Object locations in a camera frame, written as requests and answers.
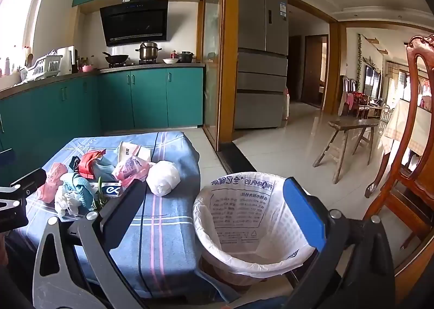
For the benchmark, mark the white dish rack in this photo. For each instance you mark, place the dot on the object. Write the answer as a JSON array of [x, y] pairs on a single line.
[[42, 68]]

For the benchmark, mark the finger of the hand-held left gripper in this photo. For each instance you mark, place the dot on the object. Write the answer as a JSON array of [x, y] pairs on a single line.
[[27, 180], [6, 157]]

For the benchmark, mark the wood framed glass door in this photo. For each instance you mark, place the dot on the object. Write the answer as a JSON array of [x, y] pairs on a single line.
[[230, 57]]

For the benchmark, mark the pink small packet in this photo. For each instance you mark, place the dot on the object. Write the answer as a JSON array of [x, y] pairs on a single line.
[[51, 181]]

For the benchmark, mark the grey refrigerator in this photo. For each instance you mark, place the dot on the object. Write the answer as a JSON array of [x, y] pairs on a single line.
[[261, 57]]

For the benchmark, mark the cream snack wrapper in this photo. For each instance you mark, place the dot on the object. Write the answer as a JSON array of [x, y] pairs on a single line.
[[134, 149]]

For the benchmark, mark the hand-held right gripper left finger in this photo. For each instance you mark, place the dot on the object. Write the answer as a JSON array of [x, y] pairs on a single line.
[[122, 207]]

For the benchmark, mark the white tissue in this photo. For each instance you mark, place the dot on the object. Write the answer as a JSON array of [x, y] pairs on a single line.
[[67, 202]]

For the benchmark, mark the blue plaid tablecloth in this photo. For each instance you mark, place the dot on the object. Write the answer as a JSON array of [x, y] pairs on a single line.
[[169, 227]]

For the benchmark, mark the kitchen window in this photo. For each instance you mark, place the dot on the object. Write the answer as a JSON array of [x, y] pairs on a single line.
[[18, 7]]

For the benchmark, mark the gas stove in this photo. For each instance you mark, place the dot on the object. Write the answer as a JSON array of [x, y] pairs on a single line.
[[132, 64]]

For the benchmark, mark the pink cup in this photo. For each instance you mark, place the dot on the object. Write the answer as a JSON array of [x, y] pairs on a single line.
[[88, 68]]

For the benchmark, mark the dining table with cloth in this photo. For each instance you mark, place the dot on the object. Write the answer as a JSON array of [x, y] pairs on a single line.
[[403, 125]]

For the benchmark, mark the teal base cabinets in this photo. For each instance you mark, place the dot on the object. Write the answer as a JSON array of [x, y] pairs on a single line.
[[149, 98]]

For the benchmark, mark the row of dining chairs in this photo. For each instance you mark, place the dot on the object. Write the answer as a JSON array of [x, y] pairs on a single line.
[[356, 98]]

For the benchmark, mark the black small wrapper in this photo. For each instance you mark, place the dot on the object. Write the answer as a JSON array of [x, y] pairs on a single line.
[[74, 163]]

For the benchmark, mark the black range hood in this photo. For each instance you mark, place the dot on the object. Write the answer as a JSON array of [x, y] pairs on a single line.
[[135, 22]]

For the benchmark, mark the white bowl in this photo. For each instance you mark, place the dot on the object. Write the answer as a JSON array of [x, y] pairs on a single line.
[[170, 61]]

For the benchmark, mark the white countertop appliance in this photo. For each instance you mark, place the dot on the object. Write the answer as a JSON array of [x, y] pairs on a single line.
[[66, 59]]

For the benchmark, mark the white plastic bag ball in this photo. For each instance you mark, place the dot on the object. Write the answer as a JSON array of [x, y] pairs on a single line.
[[163, 178]]

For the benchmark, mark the green vine garland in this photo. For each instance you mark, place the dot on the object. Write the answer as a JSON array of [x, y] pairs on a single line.
[[359, 57]]

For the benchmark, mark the black lidded pot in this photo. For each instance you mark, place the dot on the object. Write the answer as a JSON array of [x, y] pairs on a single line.
[[185, 57]]

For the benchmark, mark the green leaf scrap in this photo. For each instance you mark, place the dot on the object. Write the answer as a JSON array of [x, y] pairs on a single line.
[[99, 193]]

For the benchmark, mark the wooden bench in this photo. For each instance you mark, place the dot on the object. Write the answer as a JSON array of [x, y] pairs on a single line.
[[352, 124]]

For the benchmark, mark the carved wooden chair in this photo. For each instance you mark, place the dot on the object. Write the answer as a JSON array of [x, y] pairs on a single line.
[[407, 159]]

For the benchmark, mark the dark wooden door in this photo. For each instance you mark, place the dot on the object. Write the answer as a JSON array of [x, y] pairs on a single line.
[[312, 71]]

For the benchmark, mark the black wok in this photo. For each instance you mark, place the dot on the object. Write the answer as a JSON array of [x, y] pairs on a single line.
[[117, 57]]

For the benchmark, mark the steel stock pot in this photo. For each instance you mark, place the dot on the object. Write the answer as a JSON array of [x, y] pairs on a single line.
[[148, 51]]

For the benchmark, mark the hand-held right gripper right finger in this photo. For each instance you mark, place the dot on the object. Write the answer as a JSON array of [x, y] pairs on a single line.
[[301, 210]]

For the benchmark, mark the red snack packet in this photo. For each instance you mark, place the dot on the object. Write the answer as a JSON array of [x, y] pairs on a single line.
[[88, 163]]

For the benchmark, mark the white lined trash bin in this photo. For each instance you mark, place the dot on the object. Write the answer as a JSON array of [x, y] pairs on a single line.
[[251, 200]]

